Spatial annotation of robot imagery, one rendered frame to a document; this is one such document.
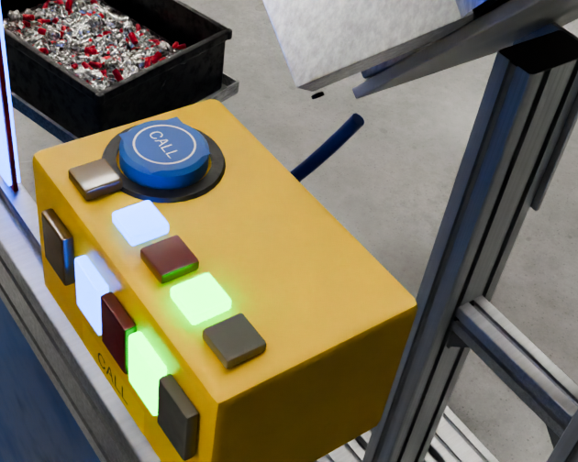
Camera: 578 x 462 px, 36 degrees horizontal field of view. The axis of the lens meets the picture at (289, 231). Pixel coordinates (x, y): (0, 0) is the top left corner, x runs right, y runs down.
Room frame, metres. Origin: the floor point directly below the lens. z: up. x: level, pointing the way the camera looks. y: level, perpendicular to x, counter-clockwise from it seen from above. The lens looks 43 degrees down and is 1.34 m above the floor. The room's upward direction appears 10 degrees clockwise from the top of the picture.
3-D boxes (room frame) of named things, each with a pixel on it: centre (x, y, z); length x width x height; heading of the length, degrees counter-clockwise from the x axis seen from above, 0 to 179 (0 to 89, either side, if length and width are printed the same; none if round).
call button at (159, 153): (0.31, 0.06, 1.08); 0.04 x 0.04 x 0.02
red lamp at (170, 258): (0.25, 0.05, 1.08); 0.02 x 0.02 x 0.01; 42
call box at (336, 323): (0.28, 0.03, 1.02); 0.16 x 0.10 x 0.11; 42
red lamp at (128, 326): (0.23, 0.06, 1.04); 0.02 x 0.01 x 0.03; 42
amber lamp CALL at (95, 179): (0.29, 0.09, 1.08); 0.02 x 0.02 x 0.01; 42
